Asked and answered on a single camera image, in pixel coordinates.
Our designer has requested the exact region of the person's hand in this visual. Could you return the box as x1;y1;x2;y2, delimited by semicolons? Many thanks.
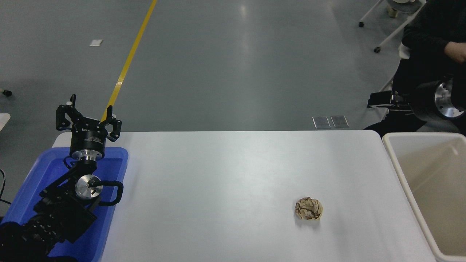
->
447;41;466;64

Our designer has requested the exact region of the white wheeled frame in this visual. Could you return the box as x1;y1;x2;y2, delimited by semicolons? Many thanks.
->
358;0;427;54

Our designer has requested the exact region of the person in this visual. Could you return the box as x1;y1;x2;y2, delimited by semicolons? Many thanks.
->
363;0;466;139

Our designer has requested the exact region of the thin black cable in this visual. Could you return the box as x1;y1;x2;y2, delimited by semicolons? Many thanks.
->
0;170;11;206

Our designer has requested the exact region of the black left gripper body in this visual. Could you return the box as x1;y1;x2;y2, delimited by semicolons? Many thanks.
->
70;117;110;155

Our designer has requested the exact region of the blue plastic tray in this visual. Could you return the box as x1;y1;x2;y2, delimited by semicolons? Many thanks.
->
0;147;129;262

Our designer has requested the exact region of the large pale bin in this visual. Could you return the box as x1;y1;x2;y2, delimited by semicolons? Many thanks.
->
382;132;466;262

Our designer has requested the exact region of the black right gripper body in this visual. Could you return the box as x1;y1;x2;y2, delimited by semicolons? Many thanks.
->
408;80;456;123

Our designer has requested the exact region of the silver floor plate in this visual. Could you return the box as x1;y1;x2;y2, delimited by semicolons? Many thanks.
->
330;116;349;129
312;117;331;130

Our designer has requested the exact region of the crumpled tan paper ball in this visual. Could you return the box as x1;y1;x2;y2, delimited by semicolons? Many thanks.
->
295;196;323;220

